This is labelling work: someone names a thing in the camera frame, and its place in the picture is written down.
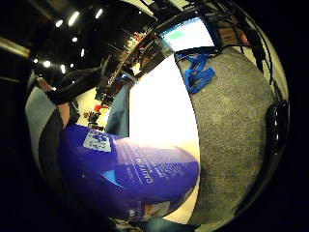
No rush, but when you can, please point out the blue plastic bottle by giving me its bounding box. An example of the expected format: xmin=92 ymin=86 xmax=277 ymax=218
xmin=57 ymin=124 xmax=201 ymax=221

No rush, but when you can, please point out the person's body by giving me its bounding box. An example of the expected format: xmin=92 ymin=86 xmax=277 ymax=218
xmin=24 ymin=72 xmax=81 ymax=182

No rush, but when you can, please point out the teal chair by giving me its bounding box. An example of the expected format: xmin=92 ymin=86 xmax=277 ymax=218
xmin=105 ymin=81 xmax=133 ymax=138

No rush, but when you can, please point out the row of ceiling lights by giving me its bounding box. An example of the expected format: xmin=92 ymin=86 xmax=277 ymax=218
xmin=32 ymin=8 xmax=104 ymax=74

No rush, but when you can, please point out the computer monitor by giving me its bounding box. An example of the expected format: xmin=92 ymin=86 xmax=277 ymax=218
xmin=159 ymin=16 xmax=215 ymax=52

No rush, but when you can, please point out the grey felt mat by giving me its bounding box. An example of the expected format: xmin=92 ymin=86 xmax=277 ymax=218
xmin=175 ymin=46 xmax=277 ymax=225

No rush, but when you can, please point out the black glossy object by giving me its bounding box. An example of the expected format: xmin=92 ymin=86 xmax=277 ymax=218
xmin=266 ymin=100 xmax=290 ymax=157

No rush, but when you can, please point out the blue lanyard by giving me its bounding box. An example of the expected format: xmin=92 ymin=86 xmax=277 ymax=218
xmin=176 ymin=52 xmax=217 ymax=95

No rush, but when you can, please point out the black cable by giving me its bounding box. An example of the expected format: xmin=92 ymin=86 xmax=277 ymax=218
xmin=221 ymin=6 xmax=278 ymax=86

